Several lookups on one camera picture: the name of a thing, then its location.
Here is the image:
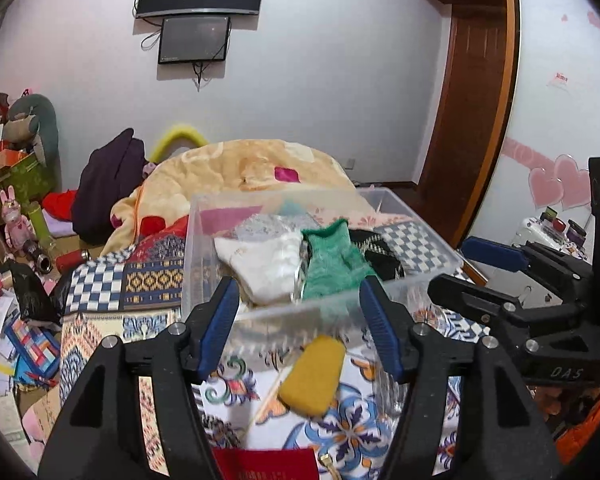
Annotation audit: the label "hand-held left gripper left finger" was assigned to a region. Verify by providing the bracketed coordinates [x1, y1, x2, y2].
[37, 276, 240, 480]

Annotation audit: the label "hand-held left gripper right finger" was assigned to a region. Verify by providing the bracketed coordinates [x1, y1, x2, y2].
[359, 276, 564, 480]

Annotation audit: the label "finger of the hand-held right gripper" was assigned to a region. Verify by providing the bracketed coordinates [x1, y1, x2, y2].
[427, 274, 538, 343]
[461, 236, 583, 293]

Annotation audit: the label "clear plastic storage bin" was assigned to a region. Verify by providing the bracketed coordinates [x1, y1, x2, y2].
[181, 186, 463, 413]

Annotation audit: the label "yellow sponge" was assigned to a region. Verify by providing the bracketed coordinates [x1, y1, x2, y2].
[278, 336, 347, 417]

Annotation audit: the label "white cloth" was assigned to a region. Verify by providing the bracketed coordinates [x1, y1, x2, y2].
[214, 231, 304, 307]

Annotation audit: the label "black cloth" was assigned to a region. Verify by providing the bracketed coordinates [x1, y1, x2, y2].
[349, 229, 407, 282]

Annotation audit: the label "green knitted cloth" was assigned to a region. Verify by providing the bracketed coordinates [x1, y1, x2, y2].
[300, 218, 377, 307]

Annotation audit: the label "pink heart stickers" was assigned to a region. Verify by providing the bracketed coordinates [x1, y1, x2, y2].
[527, 152, 594, 212]

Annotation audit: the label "orange cloth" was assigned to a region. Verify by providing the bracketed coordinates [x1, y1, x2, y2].
[554, 382, 600, 463]

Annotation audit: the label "brown wooden door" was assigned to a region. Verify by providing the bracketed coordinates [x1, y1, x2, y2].
[417, 4, 512, 233]

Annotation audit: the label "beige fleece blanket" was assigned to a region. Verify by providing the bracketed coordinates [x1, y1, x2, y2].
[104, 139, 378, 261]

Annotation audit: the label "red flask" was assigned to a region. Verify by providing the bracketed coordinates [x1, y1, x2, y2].
[55, 248, 92, 273]

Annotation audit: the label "dark purple jacket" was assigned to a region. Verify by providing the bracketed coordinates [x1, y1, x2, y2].
[71, 128, 149, 247]

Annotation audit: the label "white sliding wardrobe door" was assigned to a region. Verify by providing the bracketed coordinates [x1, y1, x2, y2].
[459, 0, 600, 283]

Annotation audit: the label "black plastic bag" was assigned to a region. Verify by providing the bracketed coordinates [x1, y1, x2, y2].
[2, 259, 65, 325]

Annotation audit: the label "black metal cylinder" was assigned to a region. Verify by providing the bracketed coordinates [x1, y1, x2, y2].
[22, 244, 57, 275]

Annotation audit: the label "red cloth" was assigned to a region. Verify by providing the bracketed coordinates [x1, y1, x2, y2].
[42, 188, 81, 222]

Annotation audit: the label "green bottle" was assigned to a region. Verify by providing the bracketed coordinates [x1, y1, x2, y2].
[28, 201, 57, 255]

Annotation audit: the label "pile of papers and books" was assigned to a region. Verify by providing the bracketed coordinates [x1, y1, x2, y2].
[0, 270, 63, 466]

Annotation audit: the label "pink bunny doll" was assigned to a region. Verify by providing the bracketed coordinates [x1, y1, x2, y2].
[0, 185, 37, 252]

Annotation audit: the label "green cardboard box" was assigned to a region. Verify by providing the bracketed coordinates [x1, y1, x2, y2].
[0, 152, 52, 207]

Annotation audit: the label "grey plush toy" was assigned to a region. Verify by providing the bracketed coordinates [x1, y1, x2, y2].
[6, 93, 61, 167]

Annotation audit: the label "yellow plush ring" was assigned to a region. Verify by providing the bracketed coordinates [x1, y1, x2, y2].
[150, 123, 209, 162]

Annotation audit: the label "small black wall monitor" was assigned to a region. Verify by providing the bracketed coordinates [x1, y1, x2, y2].
[158, 16, 232, 65]

